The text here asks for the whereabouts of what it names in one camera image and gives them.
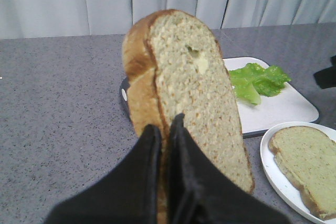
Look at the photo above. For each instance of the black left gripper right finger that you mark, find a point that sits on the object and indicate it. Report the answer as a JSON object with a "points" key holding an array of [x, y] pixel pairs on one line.
{"points": [[200, 193]]}

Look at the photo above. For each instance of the white round plate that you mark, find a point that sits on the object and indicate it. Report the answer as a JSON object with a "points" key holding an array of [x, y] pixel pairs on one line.
{"points": [[278, 180]]}

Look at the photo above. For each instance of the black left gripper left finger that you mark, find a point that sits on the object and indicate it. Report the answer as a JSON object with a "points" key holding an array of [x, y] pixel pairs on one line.
{"points": [[128, 194]]}

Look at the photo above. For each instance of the green lettuce leaf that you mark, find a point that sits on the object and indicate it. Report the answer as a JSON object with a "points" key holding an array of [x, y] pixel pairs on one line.
{"points": [[253, 81]]}

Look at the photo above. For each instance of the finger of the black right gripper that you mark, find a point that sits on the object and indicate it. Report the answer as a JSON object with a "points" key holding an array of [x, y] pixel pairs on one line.
{"points": [[326, 78]]}

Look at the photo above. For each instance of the bread slice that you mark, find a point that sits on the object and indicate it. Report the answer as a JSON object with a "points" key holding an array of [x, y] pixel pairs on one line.
{"points": [[306, 156], [172, 34]]}

